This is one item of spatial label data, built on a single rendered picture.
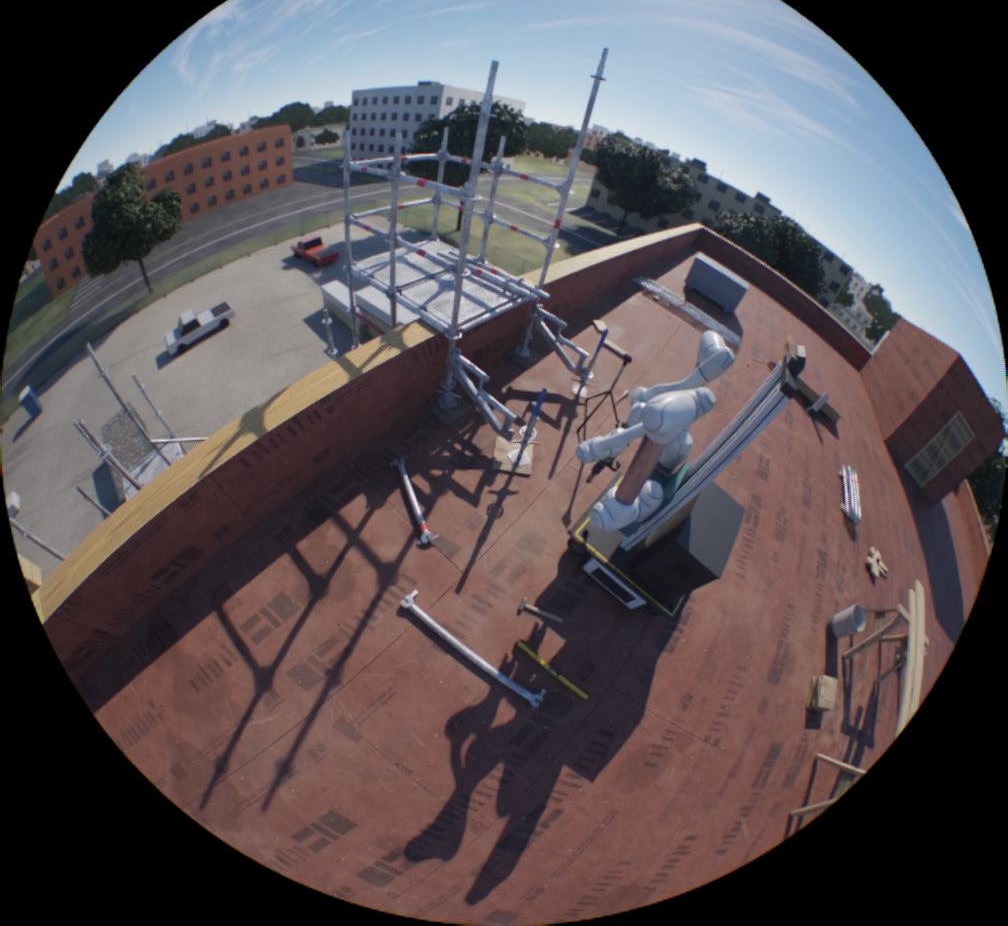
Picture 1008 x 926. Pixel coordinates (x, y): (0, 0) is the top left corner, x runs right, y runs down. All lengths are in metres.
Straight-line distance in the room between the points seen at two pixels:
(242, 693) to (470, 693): 1.43
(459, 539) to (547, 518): 0.65
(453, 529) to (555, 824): 2.15
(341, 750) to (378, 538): 1.43
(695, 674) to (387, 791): 2.14
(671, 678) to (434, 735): 1.58
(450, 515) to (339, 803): 2.12
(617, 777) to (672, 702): 0.64
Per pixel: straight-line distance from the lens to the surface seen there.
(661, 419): 1.20
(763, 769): 3.56
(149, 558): 2.54
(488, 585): 2.31
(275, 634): 2.45
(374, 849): 2.63
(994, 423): 11.20
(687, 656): 2.82
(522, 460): 2.73
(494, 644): 2.26
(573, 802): 2.57
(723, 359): 1.77
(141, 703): 3.16
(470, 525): 2.43
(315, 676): 2.35
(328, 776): 2.46
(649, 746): 2.69
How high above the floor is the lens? 2.23
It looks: 49 degrees down
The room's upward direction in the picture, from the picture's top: 16 degrees clockwise
